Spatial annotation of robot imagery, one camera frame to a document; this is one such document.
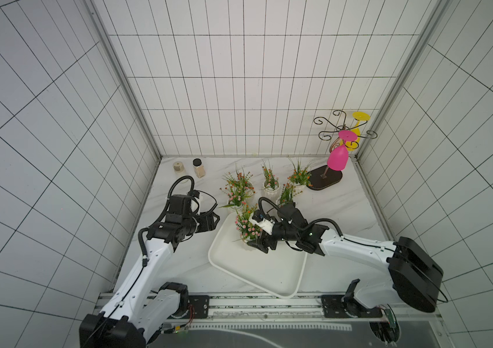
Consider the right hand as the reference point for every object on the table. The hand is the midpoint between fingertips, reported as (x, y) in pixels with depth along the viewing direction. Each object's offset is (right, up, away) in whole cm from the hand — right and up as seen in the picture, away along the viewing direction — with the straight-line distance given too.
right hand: (252, 224), depth 80 cm
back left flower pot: (-6, +13, +9) cm, 17 cm away
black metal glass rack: (+37, +17, +27) cm, 49 cm away
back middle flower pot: (+9, +15, +13) cm, 22 cm away
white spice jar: (-35, +22, +21) cm, 47 cm away
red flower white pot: (+15, +11, +9) cm, 20 cm away
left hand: (-16, +1, -1) cm, 16 cm away
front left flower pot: (-5, +13, +9) cm, 17 cm away
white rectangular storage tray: (+11, -18, 0) cm, 20 cm away
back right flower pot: (+22, +17, +14) cm, 31 cm away
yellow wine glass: (+46, +44, +10) cm, 64 cm away
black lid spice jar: (-26, +22, +26) cm, 43 cm away
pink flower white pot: (-2, 0, -9) cm, 9 cm away
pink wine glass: (+37, +27, +10) cm, 46 cm away
